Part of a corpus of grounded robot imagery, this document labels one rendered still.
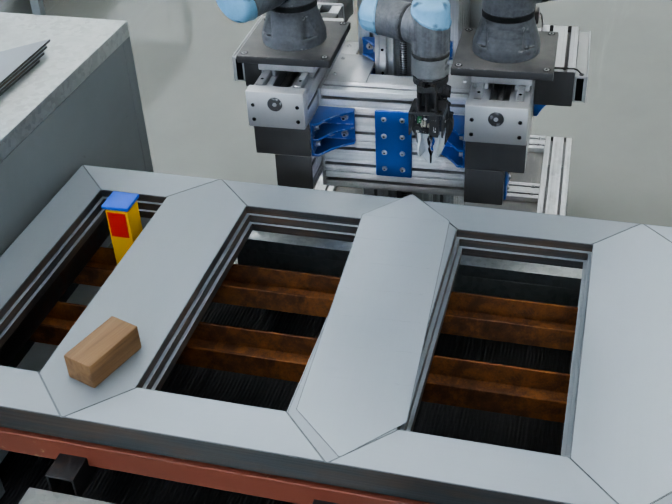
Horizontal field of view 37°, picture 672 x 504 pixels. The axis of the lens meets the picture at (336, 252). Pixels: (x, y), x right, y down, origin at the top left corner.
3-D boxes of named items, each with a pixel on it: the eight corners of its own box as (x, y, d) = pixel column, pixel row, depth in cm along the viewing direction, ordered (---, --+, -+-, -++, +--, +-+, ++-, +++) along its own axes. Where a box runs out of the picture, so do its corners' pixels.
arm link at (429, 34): (422, -12, 196) (460, -3, 192) (422, 41, 203) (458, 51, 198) (399, 2, 191) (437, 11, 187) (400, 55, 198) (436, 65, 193)
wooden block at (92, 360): (94, 389, 168) (88, 367, 165) (68, 377, 171) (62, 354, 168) (142, 347, 176) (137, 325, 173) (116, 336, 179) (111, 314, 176)
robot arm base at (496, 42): (476, 33, 235) (478, -8, 229) (542, 36, 232) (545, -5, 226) (468, 61, 223) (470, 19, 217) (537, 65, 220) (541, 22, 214)
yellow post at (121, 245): (141, 286, 221) (127, 213, 210) (120, 283, 222) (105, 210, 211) (150, 272, 225) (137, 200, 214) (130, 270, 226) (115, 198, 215)
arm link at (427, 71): (415, 44, 202) (456, 47, 200) (415, 65, 204) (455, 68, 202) (407, 60, 196) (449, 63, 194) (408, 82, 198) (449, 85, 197)
